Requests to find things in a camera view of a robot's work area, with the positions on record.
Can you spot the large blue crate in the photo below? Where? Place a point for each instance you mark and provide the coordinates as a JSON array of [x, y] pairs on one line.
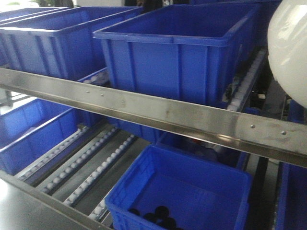
[[61, 44], [183, 52]]

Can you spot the blue crate with black items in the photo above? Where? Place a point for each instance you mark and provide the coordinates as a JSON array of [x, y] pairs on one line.
[[199, 194]]

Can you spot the steel shelf front rail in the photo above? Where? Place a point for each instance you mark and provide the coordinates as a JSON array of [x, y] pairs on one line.
[[267, 137]]

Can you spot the blue crate lower left shelf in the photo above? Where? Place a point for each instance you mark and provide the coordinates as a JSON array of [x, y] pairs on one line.
[[29, 131]]

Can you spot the large blue crate left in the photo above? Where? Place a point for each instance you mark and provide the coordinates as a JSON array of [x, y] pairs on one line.
[[61, 44]]

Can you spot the large blue crate centre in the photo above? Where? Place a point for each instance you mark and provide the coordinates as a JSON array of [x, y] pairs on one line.
[[183, 52]]

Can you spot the white plastic bin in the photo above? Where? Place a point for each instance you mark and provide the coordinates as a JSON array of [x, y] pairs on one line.
[[287, 46]]

